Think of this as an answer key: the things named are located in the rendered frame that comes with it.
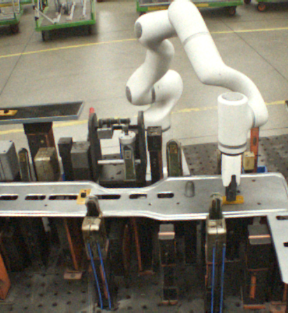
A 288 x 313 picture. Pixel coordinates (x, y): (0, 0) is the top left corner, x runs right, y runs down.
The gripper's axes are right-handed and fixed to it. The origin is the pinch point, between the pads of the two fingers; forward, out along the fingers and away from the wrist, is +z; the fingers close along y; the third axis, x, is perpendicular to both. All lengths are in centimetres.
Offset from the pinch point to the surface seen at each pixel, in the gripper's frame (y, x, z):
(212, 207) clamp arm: 12.8, -6.4, -4.2
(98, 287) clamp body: 17, -42, 23
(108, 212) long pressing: 3.0, -37.4, 3.6
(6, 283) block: 11, -76, 29
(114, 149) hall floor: -214, -71, 104
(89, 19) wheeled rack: -600, -156, 78
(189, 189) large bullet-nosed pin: -3.4, -12.8, 0.6
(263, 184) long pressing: -8.5, 12.0, 3.3
